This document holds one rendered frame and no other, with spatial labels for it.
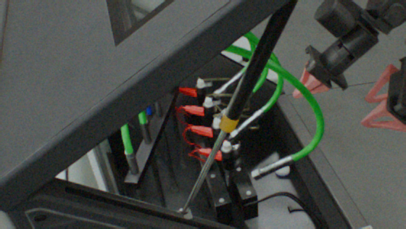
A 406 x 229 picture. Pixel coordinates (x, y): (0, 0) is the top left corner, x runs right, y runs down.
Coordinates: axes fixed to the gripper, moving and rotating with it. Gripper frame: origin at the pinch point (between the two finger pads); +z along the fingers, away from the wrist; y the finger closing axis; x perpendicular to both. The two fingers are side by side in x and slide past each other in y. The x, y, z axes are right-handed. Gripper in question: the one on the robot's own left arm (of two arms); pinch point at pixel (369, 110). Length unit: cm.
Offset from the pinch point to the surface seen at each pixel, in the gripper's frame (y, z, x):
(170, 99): -14, 51, -15
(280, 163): 3.2, 22.3, 0.9
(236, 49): -1.6, 8.8, -22.0
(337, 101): -130, 130, 104
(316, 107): -1.2, 8.1, -4.3
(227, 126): 20.2, -3.2, -25.0
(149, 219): 29.8, 9.0, -24.9
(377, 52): -185, 126, 126
